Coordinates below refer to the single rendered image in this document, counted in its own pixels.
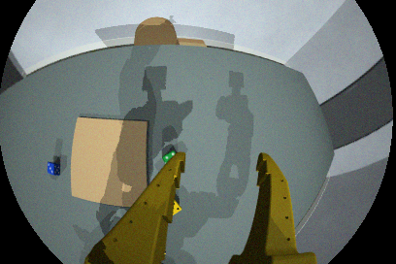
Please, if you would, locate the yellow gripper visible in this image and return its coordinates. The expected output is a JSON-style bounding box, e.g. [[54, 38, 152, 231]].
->
[[84, 151, 317, 264]]

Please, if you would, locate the green die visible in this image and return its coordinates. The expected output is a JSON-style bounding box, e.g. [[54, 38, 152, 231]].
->
[[162, 150, 176, 164]]

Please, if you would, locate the beige mat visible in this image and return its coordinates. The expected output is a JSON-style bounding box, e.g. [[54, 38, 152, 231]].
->
[[71, 117, 148, 207]]

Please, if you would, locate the blue die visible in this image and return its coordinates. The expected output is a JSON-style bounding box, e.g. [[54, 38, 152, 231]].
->
[[48, 162, 60, 176]]

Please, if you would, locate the yellow die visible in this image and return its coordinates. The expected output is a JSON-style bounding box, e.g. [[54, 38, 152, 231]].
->
[[173, 200, 182, 215]]

